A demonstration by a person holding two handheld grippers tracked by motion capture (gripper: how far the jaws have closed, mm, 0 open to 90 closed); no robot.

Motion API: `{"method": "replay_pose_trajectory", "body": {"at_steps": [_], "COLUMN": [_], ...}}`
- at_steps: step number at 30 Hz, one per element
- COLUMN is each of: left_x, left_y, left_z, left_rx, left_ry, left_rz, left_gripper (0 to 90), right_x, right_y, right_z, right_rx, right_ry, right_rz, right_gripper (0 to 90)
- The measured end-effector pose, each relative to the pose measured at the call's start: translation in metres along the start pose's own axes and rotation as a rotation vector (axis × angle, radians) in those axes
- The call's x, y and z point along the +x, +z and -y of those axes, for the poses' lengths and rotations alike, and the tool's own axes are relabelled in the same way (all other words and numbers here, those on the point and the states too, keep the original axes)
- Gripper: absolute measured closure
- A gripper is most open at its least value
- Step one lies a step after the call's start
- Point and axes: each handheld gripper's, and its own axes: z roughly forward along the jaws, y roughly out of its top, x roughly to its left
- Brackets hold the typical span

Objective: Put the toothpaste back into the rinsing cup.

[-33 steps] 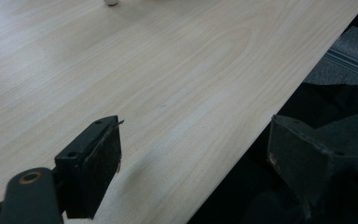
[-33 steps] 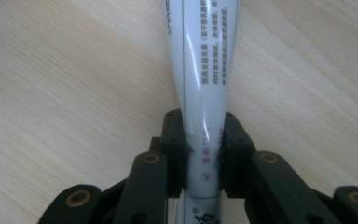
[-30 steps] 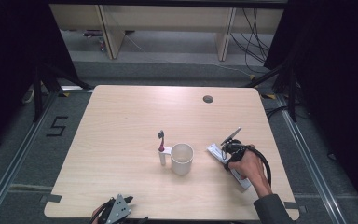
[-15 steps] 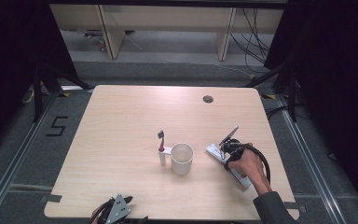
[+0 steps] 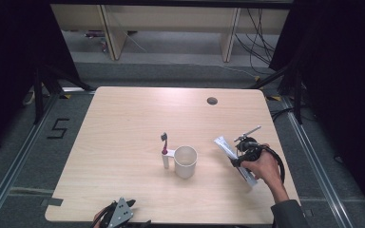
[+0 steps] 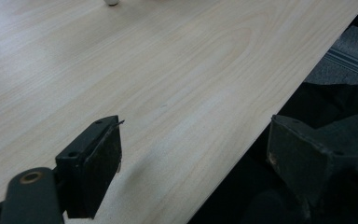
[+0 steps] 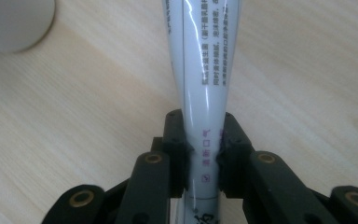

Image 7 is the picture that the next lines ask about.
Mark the white toothpaste tube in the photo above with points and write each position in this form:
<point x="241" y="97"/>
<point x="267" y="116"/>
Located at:
<point x="199" y="77"/>

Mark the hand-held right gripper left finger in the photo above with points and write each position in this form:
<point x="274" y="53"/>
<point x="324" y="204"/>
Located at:
<point x="149" y="186"/>

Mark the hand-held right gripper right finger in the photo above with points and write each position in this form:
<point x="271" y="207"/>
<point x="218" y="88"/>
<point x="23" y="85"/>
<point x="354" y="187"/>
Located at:
<point x="261" y="186"/>

